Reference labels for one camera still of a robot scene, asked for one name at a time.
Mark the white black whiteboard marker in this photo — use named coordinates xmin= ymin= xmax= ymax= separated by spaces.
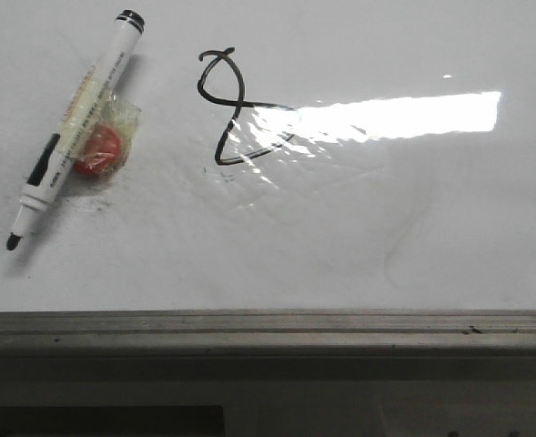
xmin=5 ymin=9 xmax=145 ymax=251

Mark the white whiteboard with metal frame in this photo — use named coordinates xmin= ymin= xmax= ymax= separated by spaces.
xmin=0 ymin=1 xmax=536 ymax=383

